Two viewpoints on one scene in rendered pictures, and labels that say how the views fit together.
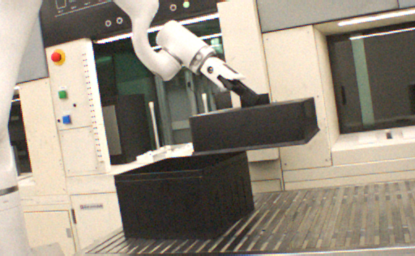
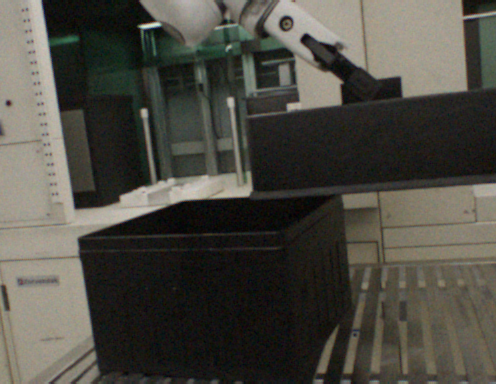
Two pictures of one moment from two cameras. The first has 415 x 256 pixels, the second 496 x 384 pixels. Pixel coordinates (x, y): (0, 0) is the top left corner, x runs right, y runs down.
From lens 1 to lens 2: 53 cm
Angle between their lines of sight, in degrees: 6
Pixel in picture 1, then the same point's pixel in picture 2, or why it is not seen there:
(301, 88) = (428, 81)
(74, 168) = (7, 214)
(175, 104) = (178, 116)
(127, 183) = (108, 256)
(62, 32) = not seen: outside the picture
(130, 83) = (109, 78)
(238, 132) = (356, 152)
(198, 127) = (267, 140)
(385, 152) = not seen: outside the picture
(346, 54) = (474, 36)
